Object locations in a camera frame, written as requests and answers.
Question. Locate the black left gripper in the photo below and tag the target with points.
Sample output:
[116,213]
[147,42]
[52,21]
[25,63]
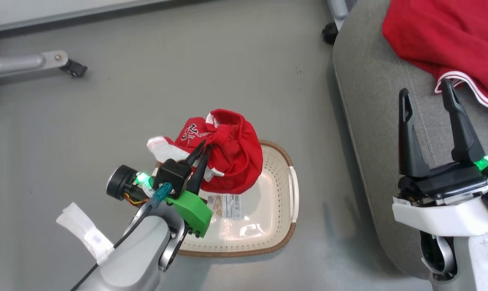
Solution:
[120,182]

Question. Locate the red printed shorts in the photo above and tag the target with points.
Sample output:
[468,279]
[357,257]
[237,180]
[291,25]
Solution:
[236,161]

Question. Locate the grey upholstered chair seat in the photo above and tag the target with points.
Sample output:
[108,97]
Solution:
[373,133]

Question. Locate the white and grey right arm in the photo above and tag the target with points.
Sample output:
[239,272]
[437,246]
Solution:
[478,262]

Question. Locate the red garment with white trim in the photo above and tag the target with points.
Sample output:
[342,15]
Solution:
[450,36]

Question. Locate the green left wrist camera mount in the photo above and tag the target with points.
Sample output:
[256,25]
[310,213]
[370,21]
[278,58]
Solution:
[191,210]

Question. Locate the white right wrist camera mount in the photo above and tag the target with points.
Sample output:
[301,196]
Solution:
[442,218]

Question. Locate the white printed basket label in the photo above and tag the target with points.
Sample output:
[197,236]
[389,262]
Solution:
[224,206]

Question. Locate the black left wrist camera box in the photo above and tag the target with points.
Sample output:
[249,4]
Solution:
[171,176]

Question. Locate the white and grey left arm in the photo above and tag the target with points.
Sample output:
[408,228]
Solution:
[135,254]

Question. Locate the white tape tag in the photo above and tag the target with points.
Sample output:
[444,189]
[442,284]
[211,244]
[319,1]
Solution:
[82,228]

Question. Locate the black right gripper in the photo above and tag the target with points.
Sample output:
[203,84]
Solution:
[450,182]

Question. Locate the cream perforated laundry basket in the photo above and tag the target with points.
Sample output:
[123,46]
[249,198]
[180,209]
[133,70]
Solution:
[268,210]

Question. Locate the black caster wheel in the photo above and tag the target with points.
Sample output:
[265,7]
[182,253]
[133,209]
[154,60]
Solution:
[75,68]
[329,33]

